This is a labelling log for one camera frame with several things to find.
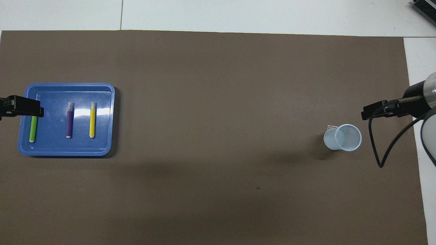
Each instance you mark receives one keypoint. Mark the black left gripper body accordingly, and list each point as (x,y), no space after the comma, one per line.
(18,106)

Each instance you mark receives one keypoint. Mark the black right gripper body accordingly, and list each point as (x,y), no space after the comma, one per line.
(414,98)

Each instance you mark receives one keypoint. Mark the green marker pen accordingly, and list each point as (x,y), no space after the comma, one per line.
(33,129)

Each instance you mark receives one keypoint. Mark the purple marker pen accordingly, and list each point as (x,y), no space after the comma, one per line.
(69,122)

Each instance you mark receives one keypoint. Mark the yellow marker pen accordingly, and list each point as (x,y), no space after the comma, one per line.
(92,122)

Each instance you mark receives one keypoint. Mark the translucent plastic cup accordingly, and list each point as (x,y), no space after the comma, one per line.
(342,137)

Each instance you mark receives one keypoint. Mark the blue plastic tray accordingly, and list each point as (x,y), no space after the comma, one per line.
(51,146)

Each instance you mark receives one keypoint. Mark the grey ribbed device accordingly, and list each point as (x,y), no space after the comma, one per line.
(425,8)

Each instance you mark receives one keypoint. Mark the brown table mat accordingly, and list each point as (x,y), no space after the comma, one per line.
(218,85)

